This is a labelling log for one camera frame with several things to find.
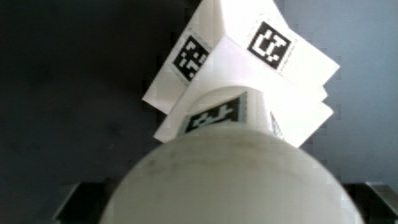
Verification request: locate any white lamp bulb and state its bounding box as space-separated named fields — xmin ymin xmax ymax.
xmin=97 ymin=85 xmax=365 ymax=224

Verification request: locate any white lamp base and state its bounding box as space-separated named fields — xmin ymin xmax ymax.
xmin=141 ymin=0 xmax=338 ymax=146

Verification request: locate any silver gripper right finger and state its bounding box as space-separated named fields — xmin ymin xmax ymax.
xmin=342 ymin=182 xmax=398 ymax=224

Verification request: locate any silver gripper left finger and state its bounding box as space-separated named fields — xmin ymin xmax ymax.
xmin=51 ymin=178 xmax=116 ymax=224

